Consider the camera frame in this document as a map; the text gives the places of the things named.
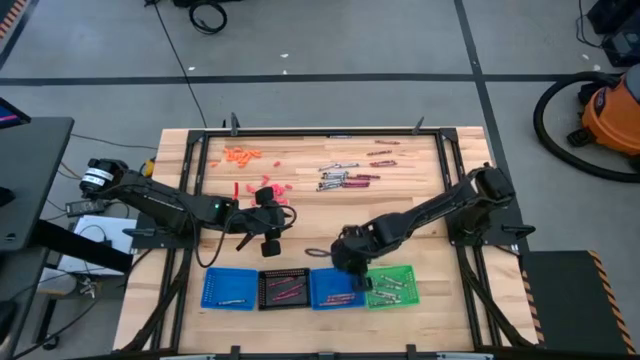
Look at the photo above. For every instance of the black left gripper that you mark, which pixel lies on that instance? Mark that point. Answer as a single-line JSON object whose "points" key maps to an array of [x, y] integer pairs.
{"points": [[262, 220]]}

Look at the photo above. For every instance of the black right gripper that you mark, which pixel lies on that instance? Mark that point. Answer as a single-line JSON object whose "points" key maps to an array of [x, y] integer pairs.
{"points": [[355, 247]]}

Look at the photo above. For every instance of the magenta crayon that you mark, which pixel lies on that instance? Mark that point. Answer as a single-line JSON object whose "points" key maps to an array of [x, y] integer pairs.
{"points": [[291, 289], [281, 281], [356, 184], [286, 296], [367, 176]]}

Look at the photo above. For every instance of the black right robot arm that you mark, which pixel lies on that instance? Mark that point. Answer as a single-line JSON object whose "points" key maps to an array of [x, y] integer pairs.
{"points": [[435, 207]]}

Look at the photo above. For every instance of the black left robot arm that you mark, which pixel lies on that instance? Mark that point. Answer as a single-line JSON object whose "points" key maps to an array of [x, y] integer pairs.
{"points": [[150, 197]]}

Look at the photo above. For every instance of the blue plastic basket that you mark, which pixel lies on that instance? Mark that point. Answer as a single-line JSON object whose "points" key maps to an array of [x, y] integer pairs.
{"points": [[335, 280], [225, 285]]}

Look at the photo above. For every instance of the green plastic basket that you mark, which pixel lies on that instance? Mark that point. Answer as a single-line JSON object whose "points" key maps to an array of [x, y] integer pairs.
{"points": [[410, 295]]}

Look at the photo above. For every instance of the black plastic basket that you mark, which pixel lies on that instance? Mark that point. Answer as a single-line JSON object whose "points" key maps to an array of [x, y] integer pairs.
{"points": [[300, 275]]}

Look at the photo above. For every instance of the white box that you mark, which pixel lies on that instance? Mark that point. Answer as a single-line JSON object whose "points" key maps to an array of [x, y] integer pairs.
{"points": [[117, 235]]}

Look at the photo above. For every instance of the black power adapter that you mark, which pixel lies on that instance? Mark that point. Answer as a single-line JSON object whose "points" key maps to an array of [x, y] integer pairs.
{"points": [[85, 207]]}

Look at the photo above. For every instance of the black striped platform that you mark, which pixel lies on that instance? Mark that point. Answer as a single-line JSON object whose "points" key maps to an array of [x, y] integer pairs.
{"points": [[565, 300]]}

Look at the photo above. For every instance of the black desk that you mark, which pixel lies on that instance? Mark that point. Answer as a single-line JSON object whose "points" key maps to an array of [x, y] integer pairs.
{"points": [[35, 175]]}

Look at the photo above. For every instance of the orange shop vacuum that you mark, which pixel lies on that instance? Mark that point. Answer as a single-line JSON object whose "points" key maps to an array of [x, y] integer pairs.
{"points": [[615, 115], [538, 117]]}

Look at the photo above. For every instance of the monitor screen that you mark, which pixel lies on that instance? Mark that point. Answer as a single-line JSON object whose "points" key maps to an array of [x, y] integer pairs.
{"points": [[10, 117]]}

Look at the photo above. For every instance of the striped floor mat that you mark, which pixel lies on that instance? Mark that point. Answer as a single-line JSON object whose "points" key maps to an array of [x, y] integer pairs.
{"points": [[10, 17]]}

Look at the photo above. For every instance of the black equipment case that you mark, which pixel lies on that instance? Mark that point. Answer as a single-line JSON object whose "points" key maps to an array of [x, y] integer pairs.
{"points": [[620, 30]]}

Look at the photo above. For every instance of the black aluminium table frame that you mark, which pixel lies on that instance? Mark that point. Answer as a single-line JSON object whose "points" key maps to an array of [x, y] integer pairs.
{"points": [[320, 133]]}

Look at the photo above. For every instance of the black upright post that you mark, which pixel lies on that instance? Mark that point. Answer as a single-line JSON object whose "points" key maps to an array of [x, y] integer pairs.
{"points": [[233, 124], [418, 126]]}

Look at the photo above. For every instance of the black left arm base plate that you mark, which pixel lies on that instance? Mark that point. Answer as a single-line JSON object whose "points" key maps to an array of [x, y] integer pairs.
{"points": [[145, 240]]}

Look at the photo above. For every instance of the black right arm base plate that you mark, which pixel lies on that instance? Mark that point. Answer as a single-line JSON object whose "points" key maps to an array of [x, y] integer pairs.
{"points": [[500, 235]]}

